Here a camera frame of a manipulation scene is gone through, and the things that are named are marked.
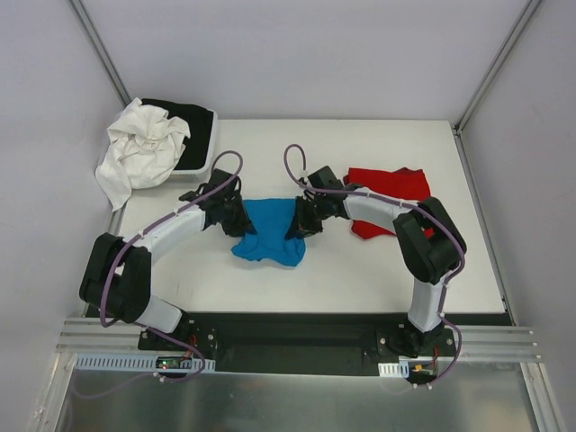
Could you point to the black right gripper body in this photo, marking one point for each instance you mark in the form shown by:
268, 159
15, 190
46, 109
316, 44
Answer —
304, 219

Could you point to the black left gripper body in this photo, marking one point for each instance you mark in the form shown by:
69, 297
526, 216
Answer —
237, 218

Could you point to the blue t-shirt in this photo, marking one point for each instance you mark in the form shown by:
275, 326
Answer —
271, 218

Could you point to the white laundry basket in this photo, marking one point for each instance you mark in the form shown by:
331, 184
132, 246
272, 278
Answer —
151, 139

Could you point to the red t-shirt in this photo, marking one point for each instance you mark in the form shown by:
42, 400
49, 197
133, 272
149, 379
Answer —
403, 183

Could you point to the white t-shirt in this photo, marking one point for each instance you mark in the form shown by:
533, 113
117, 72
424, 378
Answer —
145, 145

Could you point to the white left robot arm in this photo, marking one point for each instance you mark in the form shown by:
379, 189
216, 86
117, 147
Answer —
118, 275

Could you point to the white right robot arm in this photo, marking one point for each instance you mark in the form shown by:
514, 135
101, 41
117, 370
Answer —
432, 248

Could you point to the black t-shirt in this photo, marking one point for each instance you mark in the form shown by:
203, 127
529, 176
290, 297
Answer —
201, 122

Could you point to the black robot base mount plate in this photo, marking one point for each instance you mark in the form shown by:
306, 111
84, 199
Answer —
312, 344

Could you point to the aluminium frame post right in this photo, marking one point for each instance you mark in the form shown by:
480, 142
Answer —
505, 50

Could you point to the aluminium frame post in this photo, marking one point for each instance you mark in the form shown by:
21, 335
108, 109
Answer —
505, 50
87, 25

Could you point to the white slotted cable duct right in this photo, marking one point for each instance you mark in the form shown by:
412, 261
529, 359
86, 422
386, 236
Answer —
394, 370

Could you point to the white slotted cable duct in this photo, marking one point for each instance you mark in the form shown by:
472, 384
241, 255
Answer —
394, 370
142, 363

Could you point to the aluminium table edge rail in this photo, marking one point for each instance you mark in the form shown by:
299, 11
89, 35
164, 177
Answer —
500, 344

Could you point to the white slotted cable duct left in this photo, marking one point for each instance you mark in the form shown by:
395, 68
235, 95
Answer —
142, 363

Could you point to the aluminium frame post left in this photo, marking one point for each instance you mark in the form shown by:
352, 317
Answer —
87, 25

